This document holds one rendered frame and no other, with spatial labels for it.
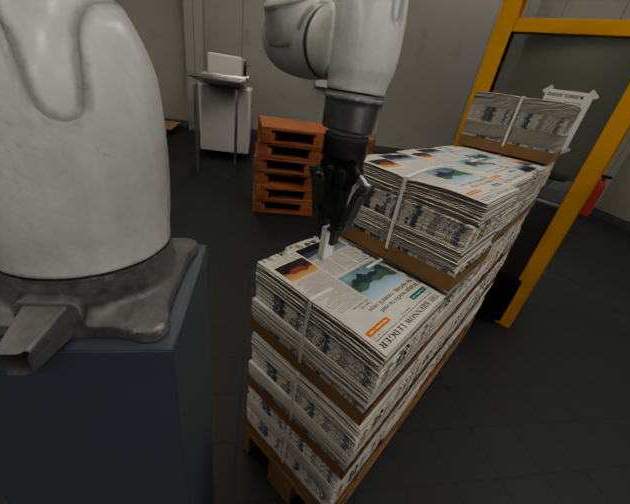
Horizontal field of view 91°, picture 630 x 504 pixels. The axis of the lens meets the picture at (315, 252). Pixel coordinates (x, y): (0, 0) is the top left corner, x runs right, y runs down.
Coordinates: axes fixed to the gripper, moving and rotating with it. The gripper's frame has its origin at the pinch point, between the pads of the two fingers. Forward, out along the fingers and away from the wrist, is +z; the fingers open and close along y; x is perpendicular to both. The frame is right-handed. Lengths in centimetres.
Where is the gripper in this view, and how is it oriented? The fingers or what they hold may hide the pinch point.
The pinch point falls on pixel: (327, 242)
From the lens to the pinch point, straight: 60.2
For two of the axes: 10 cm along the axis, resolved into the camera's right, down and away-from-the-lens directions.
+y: -7.3, -4.2, 5.3
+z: -1.5, 8.6, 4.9
